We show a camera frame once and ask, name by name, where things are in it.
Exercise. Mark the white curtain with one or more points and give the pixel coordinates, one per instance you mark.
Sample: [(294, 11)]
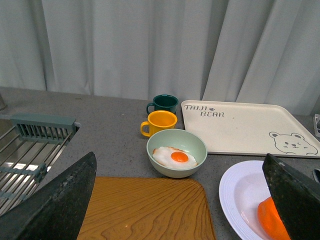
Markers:
[(246, 51)]

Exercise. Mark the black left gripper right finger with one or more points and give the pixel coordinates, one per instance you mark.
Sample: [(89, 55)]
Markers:
[(296, 198)]

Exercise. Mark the white round plate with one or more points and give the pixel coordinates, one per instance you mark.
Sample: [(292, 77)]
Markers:
[(241, 189)]

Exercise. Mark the clear cup rack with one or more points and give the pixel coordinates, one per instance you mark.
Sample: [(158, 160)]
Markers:
[(316, 125)]

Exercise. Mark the wooden cutting board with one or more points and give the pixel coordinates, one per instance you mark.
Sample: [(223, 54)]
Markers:
[(128, 208)]

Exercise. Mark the orange fruit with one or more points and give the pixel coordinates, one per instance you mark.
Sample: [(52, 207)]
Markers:
[(270, 220)]

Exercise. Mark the dark green mug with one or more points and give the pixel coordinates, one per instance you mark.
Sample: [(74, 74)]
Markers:
[(164, 102)]

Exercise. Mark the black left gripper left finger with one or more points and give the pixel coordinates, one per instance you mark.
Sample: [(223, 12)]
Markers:
[(57, 210)]

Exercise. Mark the yellow mug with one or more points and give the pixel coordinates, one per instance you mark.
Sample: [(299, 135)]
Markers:
[(157, 121)]

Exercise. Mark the light green bowl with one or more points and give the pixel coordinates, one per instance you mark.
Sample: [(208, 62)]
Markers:
[(179, 139)]

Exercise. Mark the metal sink drying rack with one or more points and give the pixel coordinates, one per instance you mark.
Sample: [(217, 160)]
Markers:
[(30, 143)]

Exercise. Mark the fake fried egg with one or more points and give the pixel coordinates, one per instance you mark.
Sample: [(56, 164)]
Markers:
[(174, 158)]

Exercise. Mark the cream bear tray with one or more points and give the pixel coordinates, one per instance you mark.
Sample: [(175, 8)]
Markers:
[(248, 129)]

